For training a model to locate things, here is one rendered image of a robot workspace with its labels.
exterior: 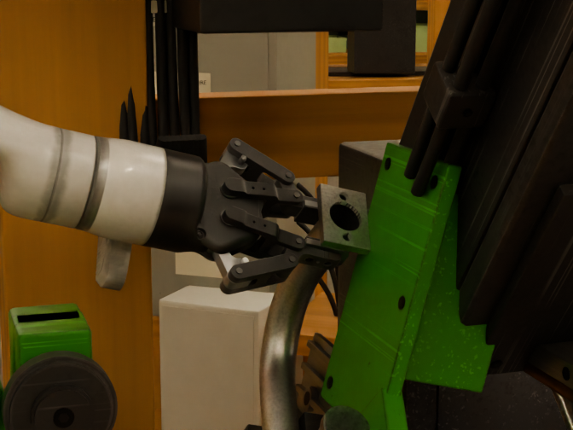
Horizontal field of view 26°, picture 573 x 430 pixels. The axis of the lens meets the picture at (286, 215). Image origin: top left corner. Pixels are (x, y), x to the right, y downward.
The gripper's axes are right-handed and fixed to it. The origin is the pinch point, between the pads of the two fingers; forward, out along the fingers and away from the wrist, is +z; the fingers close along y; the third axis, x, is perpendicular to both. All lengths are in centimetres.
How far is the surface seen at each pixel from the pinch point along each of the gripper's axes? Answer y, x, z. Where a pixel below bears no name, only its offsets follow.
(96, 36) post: 24.7, 10.5, -16.7
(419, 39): 655, 575, 387
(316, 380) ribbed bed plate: -6.6, 11.4, 4.4
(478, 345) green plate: -11.1, -5.3, 9.6
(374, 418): -16.4, -1.6, 2.5
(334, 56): 636, 601, 320
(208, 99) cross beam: 28.4, 19.3, -2.5
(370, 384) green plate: -13.2, -0.9, 2.8
